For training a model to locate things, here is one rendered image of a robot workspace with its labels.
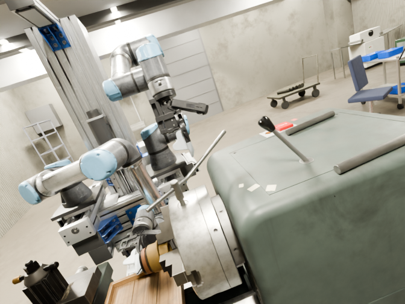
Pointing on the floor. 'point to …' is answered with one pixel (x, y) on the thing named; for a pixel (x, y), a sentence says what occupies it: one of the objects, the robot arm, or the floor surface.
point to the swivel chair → (360, 79)
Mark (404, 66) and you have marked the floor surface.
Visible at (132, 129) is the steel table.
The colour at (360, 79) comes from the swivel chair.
